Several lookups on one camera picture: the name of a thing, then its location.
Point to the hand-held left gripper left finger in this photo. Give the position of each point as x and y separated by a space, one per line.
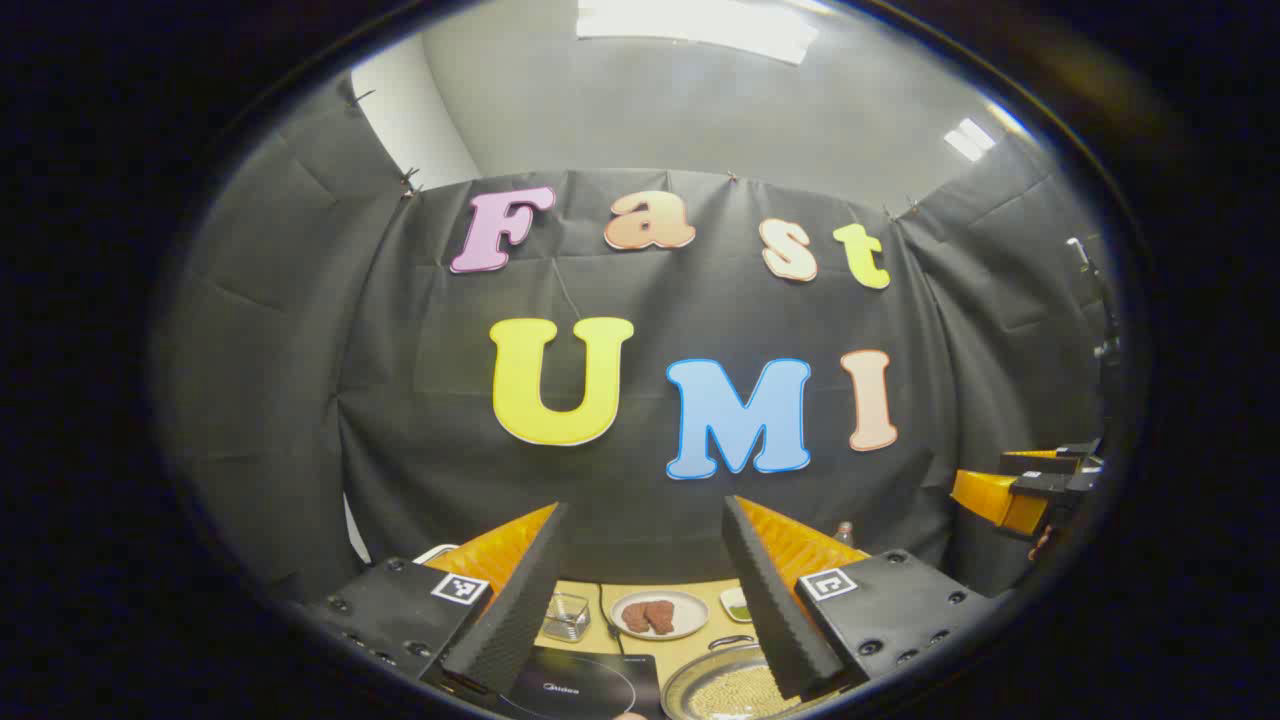
520 610

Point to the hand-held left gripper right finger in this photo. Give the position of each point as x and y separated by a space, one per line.
775 610

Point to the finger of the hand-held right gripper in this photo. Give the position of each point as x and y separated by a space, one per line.
1040 464
995 495

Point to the heap of soybeans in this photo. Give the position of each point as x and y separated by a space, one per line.
735 695

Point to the black induction cooktop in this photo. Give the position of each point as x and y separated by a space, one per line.
590 685

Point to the white divided dish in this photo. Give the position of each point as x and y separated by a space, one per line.
735 595

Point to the white round plate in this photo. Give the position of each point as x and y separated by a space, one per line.
690 610

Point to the clear water bottle red label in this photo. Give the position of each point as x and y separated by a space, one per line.
844 535

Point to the brown meat slice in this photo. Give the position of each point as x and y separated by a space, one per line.
661 617
635 618

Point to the small ceiling light panel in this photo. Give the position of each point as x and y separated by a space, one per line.
968 140

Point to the large ceiling light panel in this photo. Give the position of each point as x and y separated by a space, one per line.
700 30

